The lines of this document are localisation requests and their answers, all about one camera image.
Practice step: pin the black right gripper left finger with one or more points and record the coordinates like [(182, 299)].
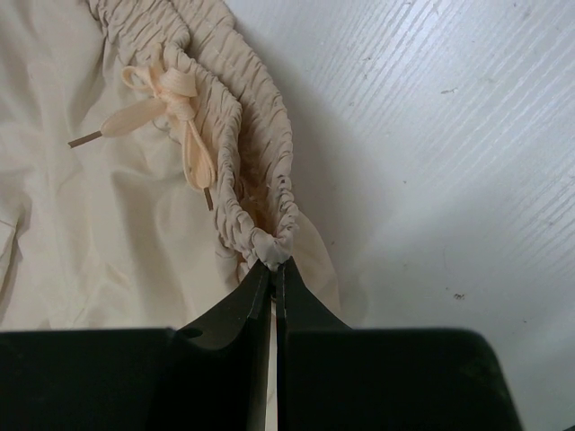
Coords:
[(209, 375)]

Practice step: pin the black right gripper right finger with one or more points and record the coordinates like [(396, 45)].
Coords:
[(334, 377)]

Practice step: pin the beige cargo trousers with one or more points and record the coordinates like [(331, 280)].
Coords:
[(145, 167)]

